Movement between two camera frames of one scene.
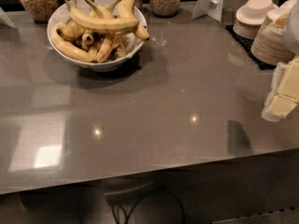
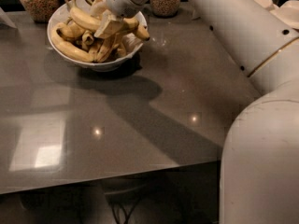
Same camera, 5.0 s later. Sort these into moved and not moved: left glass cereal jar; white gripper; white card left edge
Moved: white gripper
Not moved: white card left edge; left glass cereal jar
